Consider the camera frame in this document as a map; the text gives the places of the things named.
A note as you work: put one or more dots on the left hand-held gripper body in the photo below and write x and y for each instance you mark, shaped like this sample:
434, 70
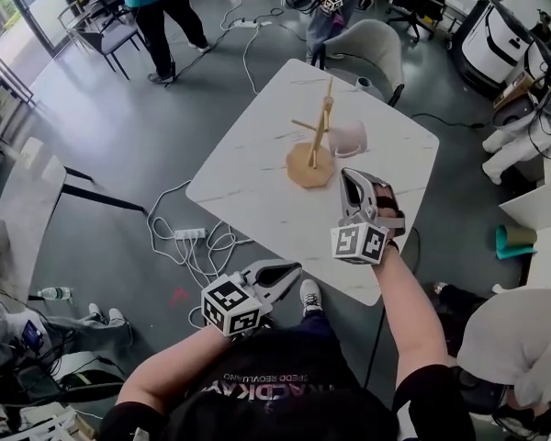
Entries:
232, 306

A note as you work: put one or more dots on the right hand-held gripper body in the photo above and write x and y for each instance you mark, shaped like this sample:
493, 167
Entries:
358, 244

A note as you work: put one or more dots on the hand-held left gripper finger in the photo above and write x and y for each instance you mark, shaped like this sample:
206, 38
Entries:
277, 287
266, 267

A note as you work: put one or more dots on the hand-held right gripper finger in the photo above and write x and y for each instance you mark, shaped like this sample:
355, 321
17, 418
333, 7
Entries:
367, 191
346, 205

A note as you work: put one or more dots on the wooden mug tree stand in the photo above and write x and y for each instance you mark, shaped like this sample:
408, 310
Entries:
310, 173

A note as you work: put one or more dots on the pale pink mug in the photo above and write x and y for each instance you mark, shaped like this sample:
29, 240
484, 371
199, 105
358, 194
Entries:
349, 138

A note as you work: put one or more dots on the person's right forearm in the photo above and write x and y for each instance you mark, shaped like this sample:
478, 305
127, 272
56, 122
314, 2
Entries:
408, 320

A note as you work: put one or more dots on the person's left forearm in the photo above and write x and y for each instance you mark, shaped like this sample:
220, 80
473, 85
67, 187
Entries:
174, 365

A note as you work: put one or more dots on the person's right hand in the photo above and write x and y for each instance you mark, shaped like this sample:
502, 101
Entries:
390, 205

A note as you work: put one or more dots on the person's white shoe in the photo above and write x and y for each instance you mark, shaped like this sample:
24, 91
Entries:
311, 297

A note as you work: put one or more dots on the person's dark trousers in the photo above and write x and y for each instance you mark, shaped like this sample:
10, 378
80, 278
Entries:
319, 324

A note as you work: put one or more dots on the person's black t-shirt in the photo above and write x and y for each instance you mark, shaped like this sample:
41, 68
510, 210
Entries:
280, 361

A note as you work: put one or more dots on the white power strip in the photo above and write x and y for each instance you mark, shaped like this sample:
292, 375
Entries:
245, 24
190, 234

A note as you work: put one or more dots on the grey cylindrical container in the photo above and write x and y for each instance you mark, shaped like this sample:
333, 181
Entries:
363, 84

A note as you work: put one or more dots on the grey upholstered chair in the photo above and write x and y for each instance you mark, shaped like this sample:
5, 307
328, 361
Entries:
372, 48

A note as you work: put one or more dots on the teal rolled mat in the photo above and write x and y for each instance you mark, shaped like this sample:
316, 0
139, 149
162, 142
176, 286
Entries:
509, 246

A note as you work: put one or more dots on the grey backpack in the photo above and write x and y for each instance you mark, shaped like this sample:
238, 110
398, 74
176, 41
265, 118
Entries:
514, 113
477, 391

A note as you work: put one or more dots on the white board panel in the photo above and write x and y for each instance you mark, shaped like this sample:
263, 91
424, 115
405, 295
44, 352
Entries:
537, 209

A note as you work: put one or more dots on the clear water bottle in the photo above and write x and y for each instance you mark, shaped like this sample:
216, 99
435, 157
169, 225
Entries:
55, 293

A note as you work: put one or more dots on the white mobile robot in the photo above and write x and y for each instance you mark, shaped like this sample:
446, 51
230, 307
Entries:
496, 48

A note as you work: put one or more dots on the black office chair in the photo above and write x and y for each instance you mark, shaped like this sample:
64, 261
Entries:
418, 5

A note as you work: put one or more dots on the white table with black legs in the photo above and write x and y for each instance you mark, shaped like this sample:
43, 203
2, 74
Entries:
32, 200

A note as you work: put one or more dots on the black frame chair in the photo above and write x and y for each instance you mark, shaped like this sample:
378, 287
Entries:
112, 35

